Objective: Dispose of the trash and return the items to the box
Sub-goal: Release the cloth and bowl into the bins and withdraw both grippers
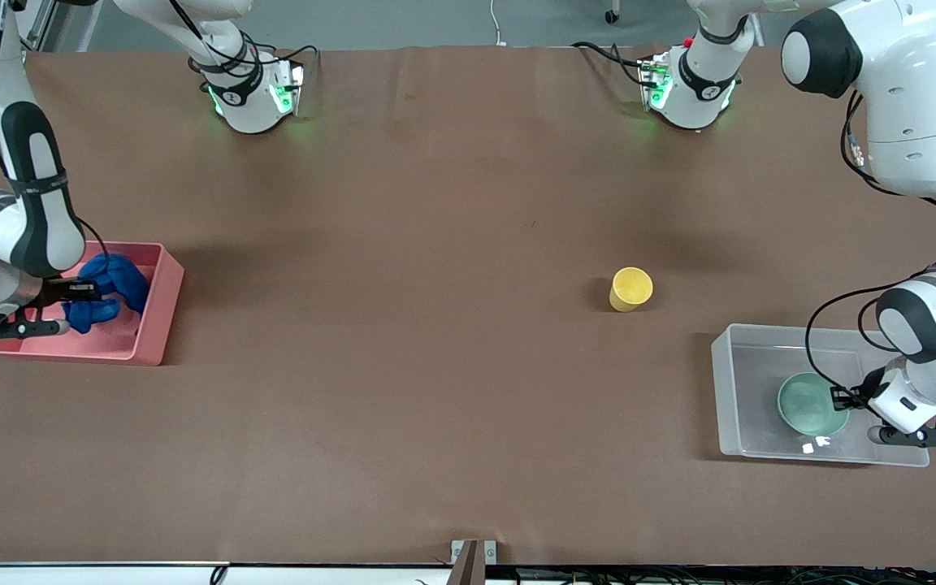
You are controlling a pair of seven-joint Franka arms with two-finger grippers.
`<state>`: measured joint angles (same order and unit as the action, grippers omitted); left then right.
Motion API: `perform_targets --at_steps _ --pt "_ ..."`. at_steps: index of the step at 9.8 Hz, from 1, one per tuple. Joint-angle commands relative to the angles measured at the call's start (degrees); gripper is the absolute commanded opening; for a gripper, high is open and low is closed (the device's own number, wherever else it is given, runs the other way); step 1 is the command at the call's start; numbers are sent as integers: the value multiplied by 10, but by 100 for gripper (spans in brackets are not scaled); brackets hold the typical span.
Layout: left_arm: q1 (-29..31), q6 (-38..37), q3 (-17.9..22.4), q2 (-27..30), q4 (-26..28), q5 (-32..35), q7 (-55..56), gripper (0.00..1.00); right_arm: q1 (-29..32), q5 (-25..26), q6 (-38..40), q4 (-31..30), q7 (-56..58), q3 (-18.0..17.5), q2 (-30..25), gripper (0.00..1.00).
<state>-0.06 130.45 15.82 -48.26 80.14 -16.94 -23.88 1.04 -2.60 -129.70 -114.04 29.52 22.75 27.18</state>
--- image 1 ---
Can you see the mint green bowl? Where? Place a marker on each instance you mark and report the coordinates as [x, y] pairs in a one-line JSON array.
[[805, 406]]

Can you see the blue cloth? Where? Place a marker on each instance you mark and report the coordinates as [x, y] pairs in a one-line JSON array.
[[123, 280]]

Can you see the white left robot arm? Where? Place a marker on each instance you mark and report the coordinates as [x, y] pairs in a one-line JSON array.
[[915, 97]]

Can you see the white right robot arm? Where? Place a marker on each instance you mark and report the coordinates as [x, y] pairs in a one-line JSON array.
[[37, 211]]

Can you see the pink plastic box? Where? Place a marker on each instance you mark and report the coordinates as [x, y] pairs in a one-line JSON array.
[[155, 325]]

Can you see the clear plastic storage box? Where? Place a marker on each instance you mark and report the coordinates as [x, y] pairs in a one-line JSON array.
[[740, 406]]

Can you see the yellow plastic cup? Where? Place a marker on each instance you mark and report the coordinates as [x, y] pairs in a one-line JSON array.
[[630, 286]]

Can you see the black caster wheel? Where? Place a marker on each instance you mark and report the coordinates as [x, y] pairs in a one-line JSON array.
[[613, 15]]

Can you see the white table edge rail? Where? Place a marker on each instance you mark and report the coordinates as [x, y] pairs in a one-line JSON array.
[[110, 575]]

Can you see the aluminium frame profile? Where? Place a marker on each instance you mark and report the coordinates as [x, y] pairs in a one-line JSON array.
[[54, 20]]

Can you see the grey metal table bracket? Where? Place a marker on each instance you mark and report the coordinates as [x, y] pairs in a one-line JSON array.
[[458, 551]]

